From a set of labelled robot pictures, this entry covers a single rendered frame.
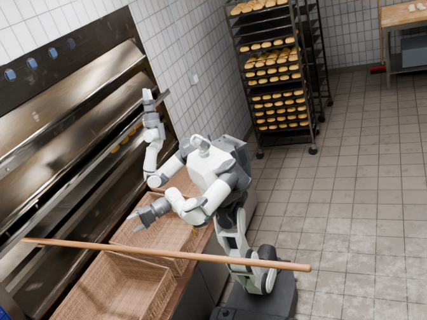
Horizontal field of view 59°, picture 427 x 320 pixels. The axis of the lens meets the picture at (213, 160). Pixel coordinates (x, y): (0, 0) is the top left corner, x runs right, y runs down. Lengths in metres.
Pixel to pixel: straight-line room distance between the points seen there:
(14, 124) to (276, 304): 1.96
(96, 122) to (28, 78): 0.54
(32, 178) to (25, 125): 0.28
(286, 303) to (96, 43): 2.16
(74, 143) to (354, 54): 4.82
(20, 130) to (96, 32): 0.91
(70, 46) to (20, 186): 0.91
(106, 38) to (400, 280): 2.65
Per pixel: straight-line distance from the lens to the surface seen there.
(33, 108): 2.33
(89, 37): 2.73
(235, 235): 2.24
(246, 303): 2.83
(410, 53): 5.65
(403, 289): 3.02
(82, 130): 2.54
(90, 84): 2.63
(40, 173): 2.30
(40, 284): 2.38
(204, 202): 1.73
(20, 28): 2.37
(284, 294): 2.82
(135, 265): 2.58
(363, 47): 6.34
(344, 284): 3.04
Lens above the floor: 2.35
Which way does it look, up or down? 29 degrees down
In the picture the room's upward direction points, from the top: 18 degrees counter-clockwise
